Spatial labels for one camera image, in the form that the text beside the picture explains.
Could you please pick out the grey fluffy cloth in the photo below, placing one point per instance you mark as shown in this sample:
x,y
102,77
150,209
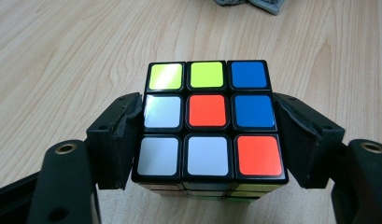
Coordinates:
x,y
266,4

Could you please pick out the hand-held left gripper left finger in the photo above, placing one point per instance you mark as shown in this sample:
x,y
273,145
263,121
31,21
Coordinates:
x,y
112,146

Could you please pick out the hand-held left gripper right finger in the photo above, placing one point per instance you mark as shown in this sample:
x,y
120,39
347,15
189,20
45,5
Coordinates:
x,y
310,146

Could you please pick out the colourful puzzle cube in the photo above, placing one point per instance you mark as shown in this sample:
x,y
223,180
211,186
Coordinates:
x,y
207,130

